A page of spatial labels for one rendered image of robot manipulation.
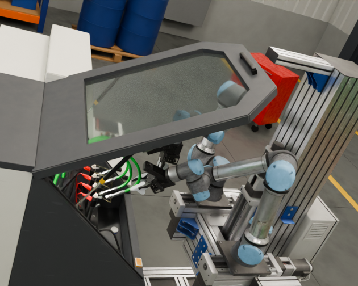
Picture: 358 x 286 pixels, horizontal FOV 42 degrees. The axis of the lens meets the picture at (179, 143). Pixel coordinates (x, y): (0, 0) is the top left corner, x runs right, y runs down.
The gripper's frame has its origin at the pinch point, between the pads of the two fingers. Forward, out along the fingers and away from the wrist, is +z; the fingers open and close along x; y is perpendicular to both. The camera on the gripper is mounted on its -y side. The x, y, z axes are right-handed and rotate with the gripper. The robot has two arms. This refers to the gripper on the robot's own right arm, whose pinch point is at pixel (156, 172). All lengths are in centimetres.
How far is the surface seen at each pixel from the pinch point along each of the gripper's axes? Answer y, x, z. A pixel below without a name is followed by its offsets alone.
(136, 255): -5.1, -28.7, 29.7
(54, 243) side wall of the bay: -47, -47, 10
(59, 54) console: -56, 49, -30
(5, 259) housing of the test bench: -64, -47, 22
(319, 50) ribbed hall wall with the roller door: 503, 694, 83
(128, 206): -5.8, 7.3, 29.8
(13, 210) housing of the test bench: -65, -47, -4
